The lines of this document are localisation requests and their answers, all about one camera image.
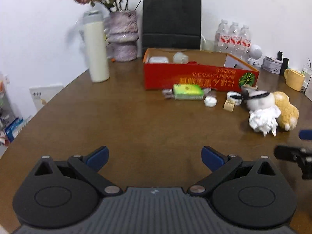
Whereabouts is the black paper bag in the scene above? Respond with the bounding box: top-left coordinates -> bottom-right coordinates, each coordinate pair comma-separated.
142,0 -> 202,51

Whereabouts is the grey tin box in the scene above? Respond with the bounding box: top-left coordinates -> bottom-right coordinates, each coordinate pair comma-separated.
261,56 -> 283,74

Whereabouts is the green snack packet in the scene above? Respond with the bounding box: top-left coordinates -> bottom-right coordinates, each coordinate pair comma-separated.
173,84 -> 204,100

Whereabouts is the white tape roll beige tag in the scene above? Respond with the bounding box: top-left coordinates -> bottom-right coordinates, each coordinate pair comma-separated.
223,91 -> 243,112

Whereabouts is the colourful packets pile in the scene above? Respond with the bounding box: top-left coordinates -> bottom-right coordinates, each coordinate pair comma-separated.
0,73 -> 32,147

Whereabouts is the yellow mug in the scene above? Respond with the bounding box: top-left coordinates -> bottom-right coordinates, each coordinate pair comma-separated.
284,69 -> 305,91

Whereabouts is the red cardboard box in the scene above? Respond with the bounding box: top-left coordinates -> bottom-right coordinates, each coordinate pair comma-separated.
143,48 -> 259,92

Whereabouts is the purple textured vase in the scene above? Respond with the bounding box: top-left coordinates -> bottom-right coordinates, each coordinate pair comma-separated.
105,10 -> 139,62

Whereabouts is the white desk calendar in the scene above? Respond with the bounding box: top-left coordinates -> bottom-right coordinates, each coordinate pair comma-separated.
30,85 -> 64,111

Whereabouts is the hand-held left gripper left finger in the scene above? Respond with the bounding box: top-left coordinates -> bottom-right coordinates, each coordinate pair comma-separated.
34,146 -> 123,197

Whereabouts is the clear glass cup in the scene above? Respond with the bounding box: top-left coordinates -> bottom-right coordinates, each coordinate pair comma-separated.
201,39 -> 215,52

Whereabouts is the white tissue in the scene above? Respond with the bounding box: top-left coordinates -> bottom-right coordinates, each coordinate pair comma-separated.
249,106 -> 281,137

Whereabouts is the clear water bottle red label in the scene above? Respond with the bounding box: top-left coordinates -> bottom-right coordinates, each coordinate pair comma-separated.
228,21 -> 242,55
240,24 -> 252,59
215,19 -> 231,53

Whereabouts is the white plush toy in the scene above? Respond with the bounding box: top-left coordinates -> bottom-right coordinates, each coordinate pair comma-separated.
241,85 -> 276,110

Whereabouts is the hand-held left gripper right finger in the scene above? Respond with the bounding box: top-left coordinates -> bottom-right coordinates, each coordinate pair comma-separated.
187,145 -> 279,197

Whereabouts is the yellow plush toy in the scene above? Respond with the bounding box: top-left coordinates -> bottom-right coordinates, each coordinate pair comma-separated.
273,91 -> 299,131

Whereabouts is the white robot toy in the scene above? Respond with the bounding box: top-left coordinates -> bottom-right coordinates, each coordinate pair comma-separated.
247,44 -> 263,66

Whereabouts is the white thermos bottle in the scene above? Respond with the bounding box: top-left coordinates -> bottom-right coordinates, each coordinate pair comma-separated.
83,11 -> 110,83

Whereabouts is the tall black block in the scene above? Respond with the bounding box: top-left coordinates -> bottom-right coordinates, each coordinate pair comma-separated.
280,58 -> 289,76

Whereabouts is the brown wooden desktop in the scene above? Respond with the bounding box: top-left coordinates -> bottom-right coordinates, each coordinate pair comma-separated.
0,54 -> 312,234

